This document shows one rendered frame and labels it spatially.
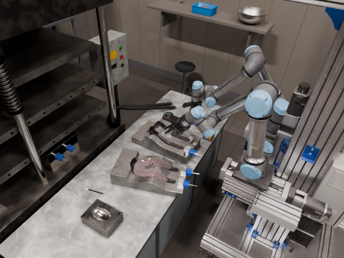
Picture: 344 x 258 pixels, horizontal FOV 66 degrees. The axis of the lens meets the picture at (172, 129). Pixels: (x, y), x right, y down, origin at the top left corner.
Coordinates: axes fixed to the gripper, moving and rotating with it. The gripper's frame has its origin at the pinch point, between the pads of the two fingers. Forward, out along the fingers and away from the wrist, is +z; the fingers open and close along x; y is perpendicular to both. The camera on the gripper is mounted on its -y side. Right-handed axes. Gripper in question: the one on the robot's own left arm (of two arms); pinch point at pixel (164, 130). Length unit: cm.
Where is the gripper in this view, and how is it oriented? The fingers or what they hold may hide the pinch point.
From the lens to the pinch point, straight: 176.1
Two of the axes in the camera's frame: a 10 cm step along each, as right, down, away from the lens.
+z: -5.7, 3.5, 7.4
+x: 4.1, -6.6, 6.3
